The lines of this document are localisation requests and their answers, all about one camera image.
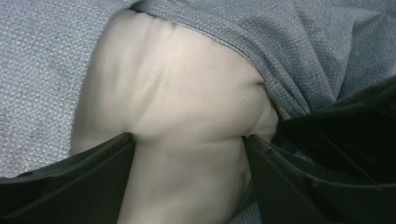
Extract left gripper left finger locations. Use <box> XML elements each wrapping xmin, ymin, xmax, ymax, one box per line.
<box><xmin>0</xmin><ymin>133</ymin><xmax>135</xmax><ymax>224</ymax></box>

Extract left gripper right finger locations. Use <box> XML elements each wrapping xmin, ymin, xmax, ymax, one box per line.
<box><xmin>243</xmin><ymin>135</ymin><xmax>396</xmax><ymax>224</ymax></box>

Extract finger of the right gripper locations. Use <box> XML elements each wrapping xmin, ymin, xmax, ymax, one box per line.
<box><xmin>273</xmin><ymin>77</ymin><xmax>396</xmax><ymax>186</ymax></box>

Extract patchwork and blue pillowcase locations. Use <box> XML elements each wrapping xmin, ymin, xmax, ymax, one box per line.
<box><xmin>0</xmin><ymin>0</ymin><xmax>396</xmax><ymax>176</ymax></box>

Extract cream white pillow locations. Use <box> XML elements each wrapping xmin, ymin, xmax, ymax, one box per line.
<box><xmin>70</xmin><ymin>9</ymin><xmax>278</xmax><ymax>224</ymax></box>

